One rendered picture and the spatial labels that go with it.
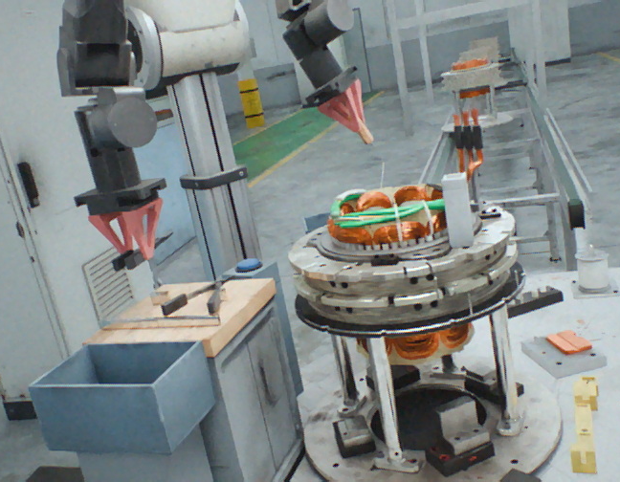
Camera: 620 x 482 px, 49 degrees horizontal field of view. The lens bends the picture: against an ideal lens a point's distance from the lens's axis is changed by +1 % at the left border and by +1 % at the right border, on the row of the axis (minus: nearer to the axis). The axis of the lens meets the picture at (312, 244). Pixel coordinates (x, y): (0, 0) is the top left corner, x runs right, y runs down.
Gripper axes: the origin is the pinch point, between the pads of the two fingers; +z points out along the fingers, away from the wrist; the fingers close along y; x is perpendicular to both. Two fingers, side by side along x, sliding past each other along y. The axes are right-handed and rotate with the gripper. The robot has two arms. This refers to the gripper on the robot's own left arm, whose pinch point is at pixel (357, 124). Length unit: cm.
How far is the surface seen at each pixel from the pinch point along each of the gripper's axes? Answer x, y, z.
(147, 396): 0, -65, 4
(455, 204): -23.9, -30.2, 9.6
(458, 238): -22.3, -31.2, 13.7
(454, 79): 81, 246, 45
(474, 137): -24.2, -15.9, 6.6
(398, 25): 108, 279, 7
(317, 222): 16.9, -3.5, 12.2
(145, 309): 16.9, -46.7, 0.9
